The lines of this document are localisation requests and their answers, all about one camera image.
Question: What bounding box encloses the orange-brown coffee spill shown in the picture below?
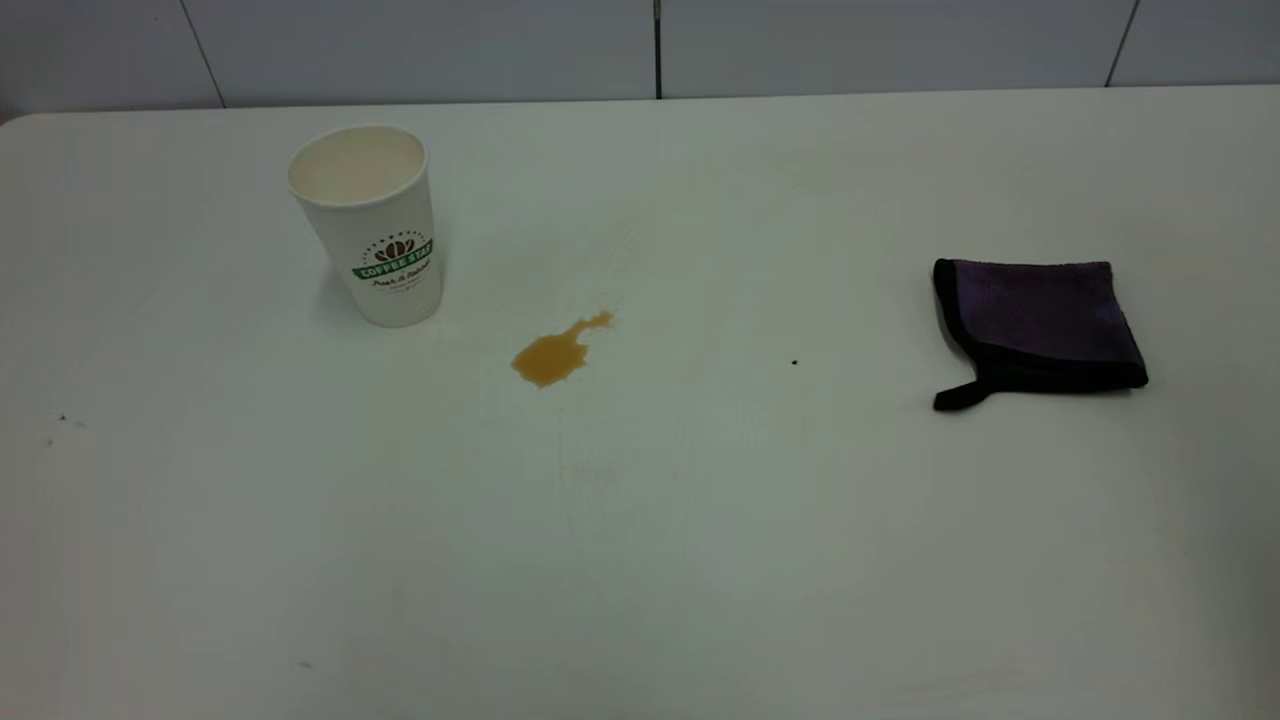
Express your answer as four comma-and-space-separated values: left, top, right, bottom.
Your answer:
511, 310, 614, 389

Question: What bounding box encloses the white paper coffee cup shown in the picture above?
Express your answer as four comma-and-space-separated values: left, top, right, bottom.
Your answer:
286, 124, 444, 329

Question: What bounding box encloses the purple cloth with black trim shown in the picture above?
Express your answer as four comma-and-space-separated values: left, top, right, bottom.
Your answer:
932, 258, 1150, 413

